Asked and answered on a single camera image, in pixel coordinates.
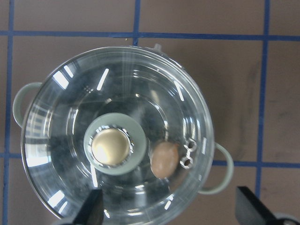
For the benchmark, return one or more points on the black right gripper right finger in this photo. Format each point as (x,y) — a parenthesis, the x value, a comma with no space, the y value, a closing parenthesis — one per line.
(249,210)

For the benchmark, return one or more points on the glass pot lid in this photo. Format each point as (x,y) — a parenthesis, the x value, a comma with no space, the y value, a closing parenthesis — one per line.
(117,136)

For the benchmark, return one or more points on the brown egg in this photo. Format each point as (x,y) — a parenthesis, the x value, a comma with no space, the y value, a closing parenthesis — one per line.
(164,159)

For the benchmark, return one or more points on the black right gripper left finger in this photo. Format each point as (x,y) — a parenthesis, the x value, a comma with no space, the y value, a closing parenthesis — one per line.
(92,210)

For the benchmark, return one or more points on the light green electric pot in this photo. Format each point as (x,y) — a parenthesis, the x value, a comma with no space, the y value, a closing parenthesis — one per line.
(227,168)

